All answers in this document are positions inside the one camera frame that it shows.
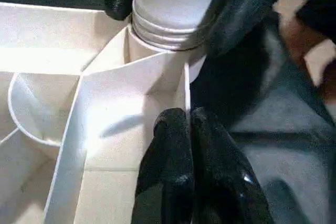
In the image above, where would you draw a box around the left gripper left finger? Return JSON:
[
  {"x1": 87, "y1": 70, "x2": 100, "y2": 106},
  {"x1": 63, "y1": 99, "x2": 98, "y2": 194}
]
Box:
[{"x1": 131, "y1": 107, "x2": 195, "y2": 224}]

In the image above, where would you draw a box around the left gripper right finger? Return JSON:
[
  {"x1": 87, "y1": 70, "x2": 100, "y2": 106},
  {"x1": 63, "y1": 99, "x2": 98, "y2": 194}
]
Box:
[{"x1": 190, "y1": 106, "x2": 273, "y2": 224}]

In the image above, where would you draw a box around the white plastic table leg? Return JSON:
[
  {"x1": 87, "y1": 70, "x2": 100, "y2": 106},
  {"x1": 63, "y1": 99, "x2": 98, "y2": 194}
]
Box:
[{"x1": 130, "y1": 0, "x2": 220, "y2": 52}]

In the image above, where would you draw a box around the white plastic table top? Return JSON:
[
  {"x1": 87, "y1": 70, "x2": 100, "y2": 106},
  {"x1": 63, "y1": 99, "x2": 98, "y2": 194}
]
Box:
[{"x1": 0, "y1": 1, "x2": 208, "y2": 224}]

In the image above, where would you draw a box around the black plastic sheet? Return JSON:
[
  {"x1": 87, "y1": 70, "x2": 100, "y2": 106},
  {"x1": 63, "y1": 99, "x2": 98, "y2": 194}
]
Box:
[{"x1": 0, "y1": 0, "x2": 336, "y2": 224}]

